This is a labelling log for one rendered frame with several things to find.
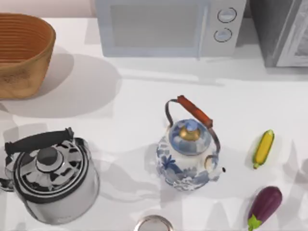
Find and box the blue and white teapot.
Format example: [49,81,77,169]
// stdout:
[156,95,227,192]

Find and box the pale microwave oven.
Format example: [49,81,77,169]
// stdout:
[94,0,248,61]

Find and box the round microwave knob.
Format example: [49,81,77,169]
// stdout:
[213,27,233,43]
[217,7,237,23]

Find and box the round metal cup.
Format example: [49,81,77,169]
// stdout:
[133,215,174,231]

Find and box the yellow corn cob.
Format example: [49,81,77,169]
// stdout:
[252,129,275,170]

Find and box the brown woven basket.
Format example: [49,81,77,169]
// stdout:
[0,13,57,100]

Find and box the purple eggplant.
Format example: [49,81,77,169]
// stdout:
[247,186,283,231]

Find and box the steel kettle with black handle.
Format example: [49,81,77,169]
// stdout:
[0,127,100,226]

